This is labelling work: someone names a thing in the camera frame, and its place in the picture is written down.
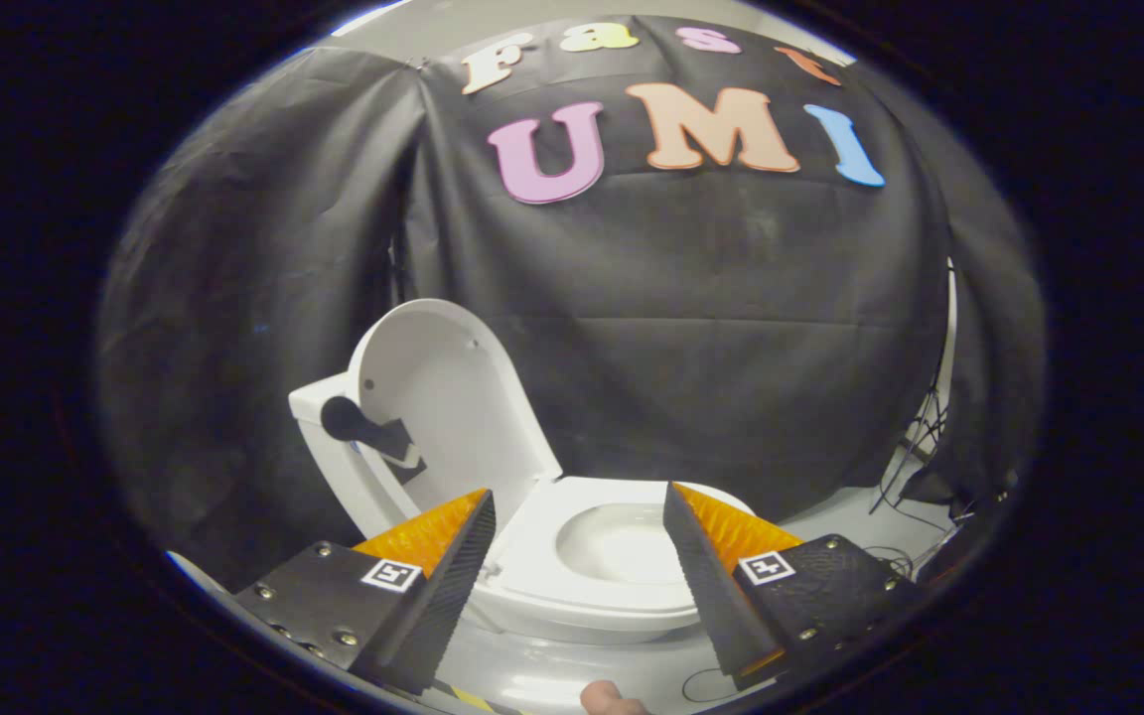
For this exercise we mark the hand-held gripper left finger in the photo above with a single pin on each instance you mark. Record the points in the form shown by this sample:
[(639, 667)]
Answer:
[(453, 586)]

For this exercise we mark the white ceramic toilet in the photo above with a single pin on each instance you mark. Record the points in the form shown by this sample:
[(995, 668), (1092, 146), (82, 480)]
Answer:
[(532, 616)]

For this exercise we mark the black tripod stand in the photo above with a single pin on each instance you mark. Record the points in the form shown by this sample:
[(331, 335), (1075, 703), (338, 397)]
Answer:
[(920, 447)]

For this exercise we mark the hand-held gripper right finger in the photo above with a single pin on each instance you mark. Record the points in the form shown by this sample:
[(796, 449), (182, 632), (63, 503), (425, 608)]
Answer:
[(706, 586)]

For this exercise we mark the black backdrop cloth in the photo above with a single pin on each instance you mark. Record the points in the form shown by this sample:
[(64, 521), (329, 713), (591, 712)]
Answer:
[(681, 298)]

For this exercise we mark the yellow black floor tape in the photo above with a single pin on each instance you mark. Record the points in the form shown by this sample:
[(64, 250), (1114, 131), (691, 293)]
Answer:
[(473, 700)]

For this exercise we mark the white toilet seat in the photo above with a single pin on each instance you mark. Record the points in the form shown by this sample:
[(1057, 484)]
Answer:
[(532, 556)]

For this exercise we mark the white toilet lid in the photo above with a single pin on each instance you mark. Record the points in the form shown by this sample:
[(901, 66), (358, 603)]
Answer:
[(453, 397)]

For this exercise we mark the black pull tab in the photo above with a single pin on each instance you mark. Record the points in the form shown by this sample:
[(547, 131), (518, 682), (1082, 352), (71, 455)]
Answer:
[(354, 422)]

